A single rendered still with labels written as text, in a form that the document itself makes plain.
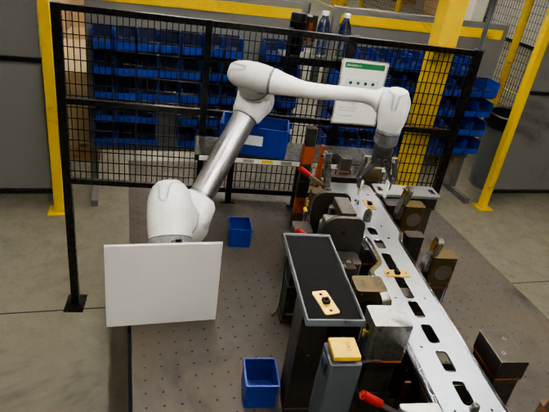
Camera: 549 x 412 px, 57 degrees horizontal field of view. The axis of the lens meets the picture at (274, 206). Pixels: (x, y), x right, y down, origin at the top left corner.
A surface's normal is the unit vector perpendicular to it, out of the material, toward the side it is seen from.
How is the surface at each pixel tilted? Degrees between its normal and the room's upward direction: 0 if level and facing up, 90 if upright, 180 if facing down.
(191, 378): 0
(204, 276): 90
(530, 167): 90
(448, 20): 90
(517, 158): 90
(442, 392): 0
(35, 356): 0
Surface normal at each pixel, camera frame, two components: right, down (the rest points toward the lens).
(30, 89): 0.25, 0.49
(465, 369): 0.13, -0.87
